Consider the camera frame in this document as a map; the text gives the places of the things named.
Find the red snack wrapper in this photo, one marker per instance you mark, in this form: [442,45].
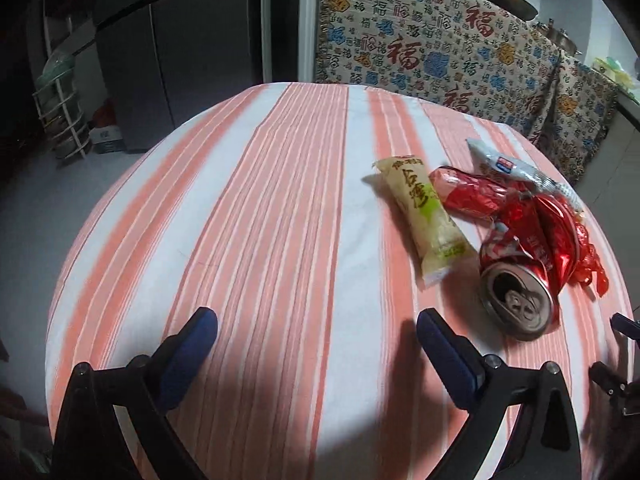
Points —
[465,192]

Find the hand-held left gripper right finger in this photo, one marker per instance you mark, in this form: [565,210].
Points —
[447,357]

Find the grey refrigerator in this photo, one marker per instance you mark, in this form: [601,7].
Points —
[200,35]

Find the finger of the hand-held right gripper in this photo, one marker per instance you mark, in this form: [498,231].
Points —
[605,377]
[627,324]

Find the cardboard box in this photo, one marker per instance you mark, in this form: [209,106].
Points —
[107,139]

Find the kitchen base cabinet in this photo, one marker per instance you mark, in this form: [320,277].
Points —
[620,160]

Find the yellow green snack wrapper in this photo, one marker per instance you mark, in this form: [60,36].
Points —
[425,215]

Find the red bag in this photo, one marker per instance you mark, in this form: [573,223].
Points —
[104,115]

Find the yellow green plastic container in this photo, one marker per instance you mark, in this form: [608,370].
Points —
[612,70]

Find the orange striped tablecloth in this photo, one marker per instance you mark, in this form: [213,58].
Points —
[250,235]

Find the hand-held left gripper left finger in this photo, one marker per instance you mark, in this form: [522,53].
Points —
[190,355]

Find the small printed cloth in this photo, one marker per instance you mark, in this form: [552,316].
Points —
[580,100]

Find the white plastic wrapper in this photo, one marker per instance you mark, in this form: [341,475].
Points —
[505,165]

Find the steel pot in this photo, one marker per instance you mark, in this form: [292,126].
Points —
[562,37]

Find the white tiered storage rack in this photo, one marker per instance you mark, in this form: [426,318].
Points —
[60,95]

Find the crushed red can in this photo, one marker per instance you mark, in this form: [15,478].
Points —
[520,302]

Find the crinkled orange red wrapper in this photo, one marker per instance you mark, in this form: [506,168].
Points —
[590,260]

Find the large printed cloth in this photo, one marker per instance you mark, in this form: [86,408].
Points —
[425,35]

